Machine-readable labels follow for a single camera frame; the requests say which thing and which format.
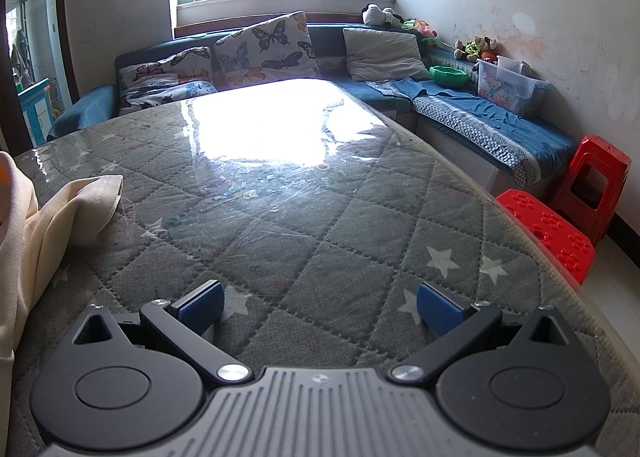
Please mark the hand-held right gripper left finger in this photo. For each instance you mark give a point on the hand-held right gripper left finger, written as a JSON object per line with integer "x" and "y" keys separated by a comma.
{"x": 202, "y": 308}

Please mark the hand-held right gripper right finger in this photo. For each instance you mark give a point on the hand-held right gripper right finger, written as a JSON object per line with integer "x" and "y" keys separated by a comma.
{"x": 438, "y": 309}

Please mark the cream garment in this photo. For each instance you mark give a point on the cream garment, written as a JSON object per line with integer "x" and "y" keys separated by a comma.
{"x": 30, "y": 247}

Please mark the low red plastic stool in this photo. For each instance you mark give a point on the low red plastic stool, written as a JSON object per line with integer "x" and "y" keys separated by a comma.
{"x": 550, "y": 232}

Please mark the blue patterned sofa cover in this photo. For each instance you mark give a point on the blue patterned sofa cover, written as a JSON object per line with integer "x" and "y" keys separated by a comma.
{"x": 480, "y": 122}

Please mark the tall red plastic stool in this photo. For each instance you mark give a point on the tall red plastic stool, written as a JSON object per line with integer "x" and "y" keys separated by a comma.
{"x": 597, "y": 157}

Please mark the clear plastic storage box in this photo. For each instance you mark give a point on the clear plastic storage box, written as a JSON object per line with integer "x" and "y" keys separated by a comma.
{"x": 507, "y": 87}

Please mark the small butterfly print pillow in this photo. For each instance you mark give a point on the small butterfly print pillow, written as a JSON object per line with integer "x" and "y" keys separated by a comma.
{"x": 165, "y": 77}

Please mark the green bowl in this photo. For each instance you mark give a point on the green bowl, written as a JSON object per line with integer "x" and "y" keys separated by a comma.
{"x": 447, "y": 75}

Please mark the grey pillow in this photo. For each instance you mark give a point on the grey pillow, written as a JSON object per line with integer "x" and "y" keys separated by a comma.
{"x": 385, "y": 54}

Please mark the light blue cabinet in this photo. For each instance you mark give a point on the light blue cabinet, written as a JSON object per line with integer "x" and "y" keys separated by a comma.
{"x": 35, "y": 107}

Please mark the large butterfly print pillow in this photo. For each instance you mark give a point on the large butterfly print pillow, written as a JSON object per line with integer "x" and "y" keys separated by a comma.
{"x": 265, "y": 52}

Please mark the brown and green plush toys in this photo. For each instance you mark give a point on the brown and green plush toys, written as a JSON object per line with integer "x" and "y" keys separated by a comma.
{"x": 475, "y": 48}

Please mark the pink and green toys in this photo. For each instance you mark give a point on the pink and green toys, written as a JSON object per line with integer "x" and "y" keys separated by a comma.
{"x": 422, "y": 28}

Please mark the blue corner sofa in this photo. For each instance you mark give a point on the blue corner sofa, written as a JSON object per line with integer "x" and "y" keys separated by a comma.
{"x": 330, "y": 39}

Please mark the panda plush toy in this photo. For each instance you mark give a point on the panda plush toy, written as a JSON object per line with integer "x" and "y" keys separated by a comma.
{"x": 377, "y": 14}

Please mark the dark wooden door frame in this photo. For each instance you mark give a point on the dark wooden door frame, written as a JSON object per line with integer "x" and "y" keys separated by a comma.
{"x": 70, "y": 12}

